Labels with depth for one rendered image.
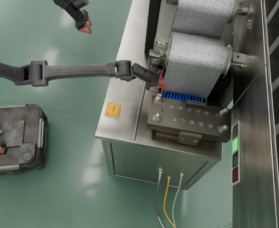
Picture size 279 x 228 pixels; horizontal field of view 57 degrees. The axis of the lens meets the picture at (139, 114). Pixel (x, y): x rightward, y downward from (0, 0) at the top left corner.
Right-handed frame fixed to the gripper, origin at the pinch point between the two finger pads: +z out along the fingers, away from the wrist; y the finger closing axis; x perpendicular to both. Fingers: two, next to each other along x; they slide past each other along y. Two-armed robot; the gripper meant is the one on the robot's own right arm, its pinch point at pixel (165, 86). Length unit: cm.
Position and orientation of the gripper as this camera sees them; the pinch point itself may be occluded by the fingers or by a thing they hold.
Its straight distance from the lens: 128.1
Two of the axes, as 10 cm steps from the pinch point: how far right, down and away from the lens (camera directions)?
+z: 8.2, 3.9, 4.1
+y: -1.7, 8.7, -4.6
